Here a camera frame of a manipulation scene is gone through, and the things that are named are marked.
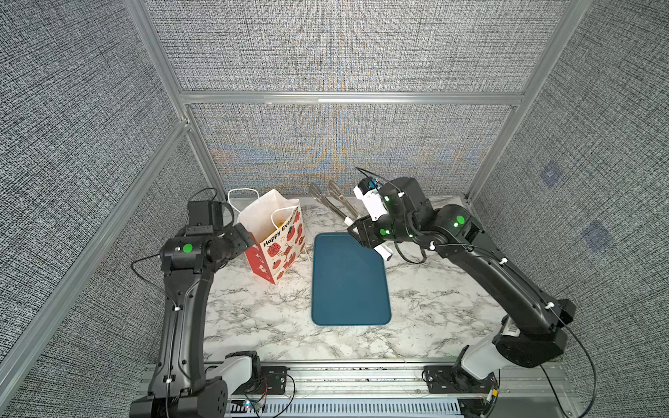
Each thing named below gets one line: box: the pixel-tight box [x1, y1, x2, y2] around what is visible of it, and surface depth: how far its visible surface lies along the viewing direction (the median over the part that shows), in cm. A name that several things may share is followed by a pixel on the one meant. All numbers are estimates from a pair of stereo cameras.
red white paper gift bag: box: [227, 188, 308, 285], surface depth 86 cm
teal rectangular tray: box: [311, 232, 392, 326], surface depth 92 cm
